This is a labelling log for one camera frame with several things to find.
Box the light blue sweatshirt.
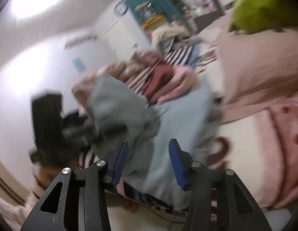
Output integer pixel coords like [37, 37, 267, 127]
[86, 74, 220, 210]

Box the cream clothes pile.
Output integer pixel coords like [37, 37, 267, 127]
[151, 23, 191, 52]

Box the person's left hand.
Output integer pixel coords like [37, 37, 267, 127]
[35, 160, 79, 188]

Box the tan pink crumpled duvet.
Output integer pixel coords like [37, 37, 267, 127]
[72, 50, 162, 108]

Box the white air conditioner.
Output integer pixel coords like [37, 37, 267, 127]
[62, 33, 98, 49]

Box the white door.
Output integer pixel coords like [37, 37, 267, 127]
[97, 14, 151, 60]

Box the pink folded garment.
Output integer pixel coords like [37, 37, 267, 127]
[150, 65, 197, 104]

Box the pink ribbed near pillow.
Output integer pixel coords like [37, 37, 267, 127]
[217, 29, 298, 123]

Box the yellow shelf unit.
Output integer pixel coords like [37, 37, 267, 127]
[142, 14, 165, 29]

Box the striped fleece blanket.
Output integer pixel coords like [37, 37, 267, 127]
[76, 42, 212, 212]

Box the teal curtain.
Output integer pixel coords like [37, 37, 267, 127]
[124, 0, 187, 26]

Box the pink far pillow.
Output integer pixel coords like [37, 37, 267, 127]
[197, 14, 234, 45]

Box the black bookshelf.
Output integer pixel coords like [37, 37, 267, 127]
[190, 0, 225, 33]

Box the green avocado plush toy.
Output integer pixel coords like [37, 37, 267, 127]
[229, 0, 298, 34]

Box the blue wall poster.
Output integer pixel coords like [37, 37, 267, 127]
[72, 57, 86, 73]

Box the round wall clock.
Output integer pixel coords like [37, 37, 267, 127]
[114, 1, 128, 17]

